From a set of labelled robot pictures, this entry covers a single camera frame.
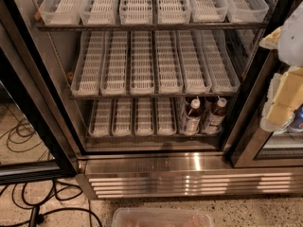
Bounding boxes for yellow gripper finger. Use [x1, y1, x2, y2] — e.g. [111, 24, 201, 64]
[258, 27, 281, 50]
[259, 66, 303, 131]

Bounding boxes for tea bottle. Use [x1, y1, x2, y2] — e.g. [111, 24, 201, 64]
[184, 97, 200, 109]
[180, 98, 202, 135]
[202, 97, 227, 134]

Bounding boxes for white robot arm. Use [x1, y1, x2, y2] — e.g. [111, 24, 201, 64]
[259, 2, 303, 131]

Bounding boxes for shelf tray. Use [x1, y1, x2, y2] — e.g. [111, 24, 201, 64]
[112, 98, 132, 136]
[39, 0, 82, 26]
[80, 0, 119, 26]
[176, 30, 211, 95]
[88, 98, 112, 137]
[100, 31, 129, 96]
[201, 96, 222, 134]
[156, 0, 191, 25]
[130, 31, 154, 95]
[189, 0, 229, 23]
[226, 0, 269, 23]
[154, 30, 183, 94]
[156, 97, 176, 135]
[175, 96, 203, 136]
[71, 31, 106, 96]
[119, 0, 152, 25]
[134, 98, 153, 136]
[199, 30, 241, 93]

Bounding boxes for right glass fridge door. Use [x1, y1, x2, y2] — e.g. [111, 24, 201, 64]
[223, 0, 303, 168]

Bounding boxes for glass fridge door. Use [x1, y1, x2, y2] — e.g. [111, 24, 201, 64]
[0, 0, 78, 185]
[223, 0, 303, 168]

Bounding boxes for steel fridge cabinet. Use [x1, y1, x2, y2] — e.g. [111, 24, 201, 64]
[14, 0, 303, 200]

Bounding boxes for left glass fridge door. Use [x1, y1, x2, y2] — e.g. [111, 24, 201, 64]
[0, 0, 78, 185]

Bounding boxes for blue can behind door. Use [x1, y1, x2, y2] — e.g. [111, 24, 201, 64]
[288, 104, 303, 132]

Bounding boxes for clear plastic bin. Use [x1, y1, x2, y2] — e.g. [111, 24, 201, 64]
[111, 208, 214, 227]

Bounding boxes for black floor cables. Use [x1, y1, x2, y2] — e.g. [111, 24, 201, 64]
[0, 104, 103, 227]

